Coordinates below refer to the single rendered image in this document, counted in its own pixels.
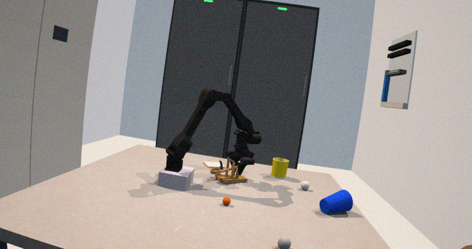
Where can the orange ball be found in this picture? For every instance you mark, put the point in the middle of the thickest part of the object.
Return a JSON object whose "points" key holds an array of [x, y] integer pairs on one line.
{"points": [[226, 200]]}

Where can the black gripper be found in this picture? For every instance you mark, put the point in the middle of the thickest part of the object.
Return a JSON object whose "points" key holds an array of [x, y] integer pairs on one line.
{"points": [[239, 155]]}

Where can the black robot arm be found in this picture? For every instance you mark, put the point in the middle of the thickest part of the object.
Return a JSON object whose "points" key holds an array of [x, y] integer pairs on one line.
{"points": [[208, 97]]}

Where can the yellow cup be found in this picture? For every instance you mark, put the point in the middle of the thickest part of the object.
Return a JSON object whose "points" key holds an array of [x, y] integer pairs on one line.
{"points": [[279, 168]]}

